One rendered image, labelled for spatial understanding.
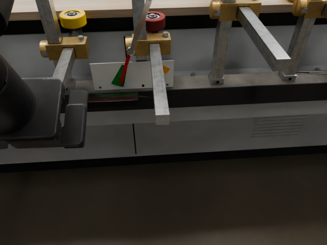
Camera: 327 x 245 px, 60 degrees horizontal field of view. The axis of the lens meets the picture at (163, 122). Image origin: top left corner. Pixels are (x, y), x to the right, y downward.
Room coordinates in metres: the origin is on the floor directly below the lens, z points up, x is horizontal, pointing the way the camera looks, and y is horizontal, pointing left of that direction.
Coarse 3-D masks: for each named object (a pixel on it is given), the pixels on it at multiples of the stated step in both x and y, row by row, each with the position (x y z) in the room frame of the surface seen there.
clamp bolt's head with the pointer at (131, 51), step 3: (129, 45) 0.77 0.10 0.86; (129, 51) 0.75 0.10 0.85; (132, 51) 0.75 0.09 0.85; (129, 57) 0.77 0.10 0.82; (126, 60) 0.76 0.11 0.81; (126, 63) 0.76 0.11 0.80; (126, 66) 0.76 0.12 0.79; (123, 69) 0.76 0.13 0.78; (126, 69) 0.76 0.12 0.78; (123, 72) 0.76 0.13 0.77; (123, 75) 0.76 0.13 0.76; (120, 78) 0.76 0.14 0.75; (123, 78) 0.76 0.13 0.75; (120, 81) 0.76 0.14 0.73; (120, 84) 0.76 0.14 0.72
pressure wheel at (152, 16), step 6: (150, 12) 0.89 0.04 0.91; (156, 12) 0.89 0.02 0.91; (150, 18) 0.85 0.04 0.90; (156, 18) 0.84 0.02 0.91; (162, 18) 0.85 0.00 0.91; (150, 24) 0.83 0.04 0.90; (156, 24) 0.83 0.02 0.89; (162, 24) 0.84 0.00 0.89; (150, 30) 0.83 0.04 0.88; (156, 30) 0.83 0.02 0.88
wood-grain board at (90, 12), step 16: (16, 0) 1.01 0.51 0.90; (32, 0) 1.01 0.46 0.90; (64, 0) 1.01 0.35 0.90; (80, 0) 1.01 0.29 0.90; (96, 0) 1.02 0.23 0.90; (112, 0) 1.02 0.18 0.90; (128, 0) 1.02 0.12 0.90; (160, 0) 1.02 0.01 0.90; (176, 0) 1.02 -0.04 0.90; (192, 0) 1.02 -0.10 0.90; (208, 0) 1.02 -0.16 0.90; (272, 0) 1.02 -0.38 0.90; (288, 0) 1.02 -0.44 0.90; (16, 16) 0.91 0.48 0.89; (32, 16) 0.91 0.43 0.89; (96, 16) 0.93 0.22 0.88; (112, 16) 0.94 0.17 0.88; (128, 16) 0.94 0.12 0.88
